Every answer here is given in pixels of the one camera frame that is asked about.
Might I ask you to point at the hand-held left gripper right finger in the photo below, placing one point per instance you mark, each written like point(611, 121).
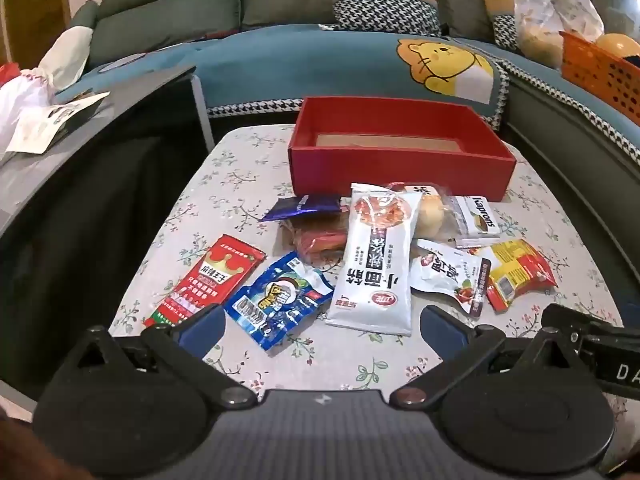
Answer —
point(440, 327)

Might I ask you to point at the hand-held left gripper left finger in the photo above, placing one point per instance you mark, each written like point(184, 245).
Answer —
point(202, 330)

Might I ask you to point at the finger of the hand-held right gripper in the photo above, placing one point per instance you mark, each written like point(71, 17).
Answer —
point(575, 325)

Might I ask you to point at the red crown print packet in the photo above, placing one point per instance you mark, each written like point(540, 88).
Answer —
point(205, 280)

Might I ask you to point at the white dried fruit packet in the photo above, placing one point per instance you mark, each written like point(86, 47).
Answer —
point(445, 272)

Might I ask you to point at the red and yellow snack packet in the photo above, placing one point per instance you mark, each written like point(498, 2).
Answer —
point(520, 272)

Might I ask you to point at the blue coconut snack packet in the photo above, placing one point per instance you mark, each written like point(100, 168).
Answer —
point(275, 300)

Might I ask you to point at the large white snack packet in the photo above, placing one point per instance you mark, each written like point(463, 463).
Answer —
point(375, 270)

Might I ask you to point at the white wafer packet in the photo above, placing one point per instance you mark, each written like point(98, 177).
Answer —
point(480, 220)

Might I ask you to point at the bun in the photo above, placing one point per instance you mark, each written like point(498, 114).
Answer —
point(432, 212)

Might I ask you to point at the pink clear-wrapped pastry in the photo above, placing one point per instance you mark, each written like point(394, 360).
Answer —
point(320, 240)

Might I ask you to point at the dark blue wafer packet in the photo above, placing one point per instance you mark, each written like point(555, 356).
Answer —
point(305, 206)

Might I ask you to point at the red cardboard box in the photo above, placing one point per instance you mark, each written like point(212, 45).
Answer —
point(400, 170)

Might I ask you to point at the floral tablecloth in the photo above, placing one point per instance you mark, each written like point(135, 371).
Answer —
point(240, 180)

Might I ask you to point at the plain teal sofa cover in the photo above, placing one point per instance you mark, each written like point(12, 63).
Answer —
point(575, 95)

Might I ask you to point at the grey side table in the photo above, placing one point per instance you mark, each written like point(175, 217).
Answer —
point(125, 105)

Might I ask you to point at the orange plastic basket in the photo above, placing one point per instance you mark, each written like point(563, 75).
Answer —
point(595, 72)

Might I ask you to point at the paper leaflet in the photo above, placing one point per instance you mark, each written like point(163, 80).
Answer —
point(50, 122)

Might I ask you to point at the yellow ball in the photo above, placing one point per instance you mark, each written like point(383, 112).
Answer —
point(620, 45)

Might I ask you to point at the teal lion print sofa cover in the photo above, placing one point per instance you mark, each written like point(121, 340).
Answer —
point(325, 65)

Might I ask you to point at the white and red plastic bag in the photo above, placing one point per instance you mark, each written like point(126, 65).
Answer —
point(20, 100)

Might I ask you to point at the clear plastic bag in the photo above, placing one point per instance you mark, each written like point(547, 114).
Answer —
point(545, 25)

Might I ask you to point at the pale cream cloth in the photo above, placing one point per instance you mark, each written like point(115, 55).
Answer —
point(67, 57)

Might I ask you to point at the wooden door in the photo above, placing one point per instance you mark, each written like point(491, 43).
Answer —
point(30, 5)

